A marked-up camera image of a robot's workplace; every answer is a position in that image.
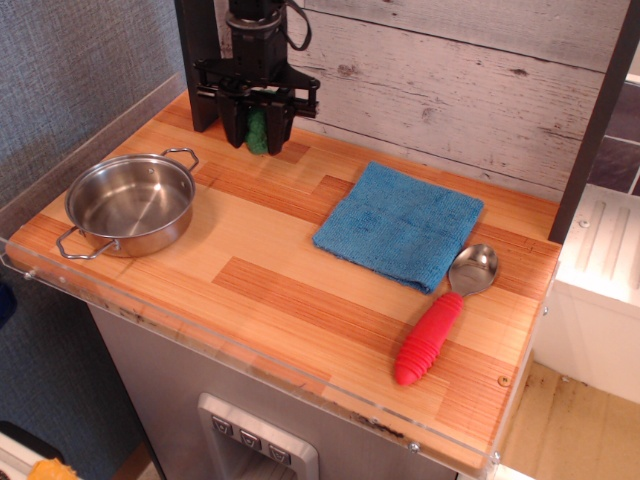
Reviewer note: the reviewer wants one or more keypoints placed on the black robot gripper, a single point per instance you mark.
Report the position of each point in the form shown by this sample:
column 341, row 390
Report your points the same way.
column 258, row 74

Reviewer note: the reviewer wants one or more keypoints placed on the green toy broccoli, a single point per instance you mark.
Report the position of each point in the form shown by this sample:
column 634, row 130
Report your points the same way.
column 256, row 137

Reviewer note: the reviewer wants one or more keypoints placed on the stainless steel pot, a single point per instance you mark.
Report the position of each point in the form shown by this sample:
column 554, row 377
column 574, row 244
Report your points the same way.
column 130, row 206

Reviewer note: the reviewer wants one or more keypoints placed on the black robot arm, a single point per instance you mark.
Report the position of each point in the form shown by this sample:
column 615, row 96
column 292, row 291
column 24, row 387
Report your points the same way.
column 270, row 10

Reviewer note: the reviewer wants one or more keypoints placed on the blue folded cloth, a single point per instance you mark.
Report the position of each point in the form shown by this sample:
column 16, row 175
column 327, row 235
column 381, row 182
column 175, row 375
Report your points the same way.
column 404, row 229

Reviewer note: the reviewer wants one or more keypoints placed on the clear acrylic table guard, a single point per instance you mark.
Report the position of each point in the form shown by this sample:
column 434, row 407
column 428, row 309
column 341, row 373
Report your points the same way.
column 328, row 331

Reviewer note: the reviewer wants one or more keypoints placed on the grey toy fridge cabinet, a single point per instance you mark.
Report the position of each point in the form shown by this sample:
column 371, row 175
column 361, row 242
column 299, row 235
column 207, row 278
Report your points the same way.
column 164, row 380

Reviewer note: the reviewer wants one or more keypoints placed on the silver dispenser panel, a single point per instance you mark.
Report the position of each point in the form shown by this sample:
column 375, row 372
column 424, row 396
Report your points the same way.
column 243, row 446

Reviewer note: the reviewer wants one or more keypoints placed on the white toy sink unit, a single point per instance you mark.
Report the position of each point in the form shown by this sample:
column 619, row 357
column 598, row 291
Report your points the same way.
column 589, row 328

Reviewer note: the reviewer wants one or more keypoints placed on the yellow object bottom left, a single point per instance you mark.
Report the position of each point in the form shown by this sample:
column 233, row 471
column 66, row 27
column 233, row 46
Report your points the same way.
column 51, row 469

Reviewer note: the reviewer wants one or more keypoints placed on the dark grey left post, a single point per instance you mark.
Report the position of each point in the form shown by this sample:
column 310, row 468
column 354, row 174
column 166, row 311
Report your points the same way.
column 199, row 39

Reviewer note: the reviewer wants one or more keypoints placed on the dark grey post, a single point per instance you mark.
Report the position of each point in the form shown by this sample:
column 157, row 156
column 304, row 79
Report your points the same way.
column 615, row 76
column 199, row 39

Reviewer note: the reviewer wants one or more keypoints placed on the red handled metal spoon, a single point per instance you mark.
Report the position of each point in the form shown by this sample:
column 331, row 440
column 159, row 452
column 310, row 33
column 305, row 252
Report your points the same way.
column 473, row 271

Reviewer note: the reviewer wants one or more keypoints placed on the dark grey right post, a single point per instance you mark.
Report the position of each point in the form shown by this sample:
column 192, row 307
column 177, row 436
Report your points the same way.
column 615, row 76

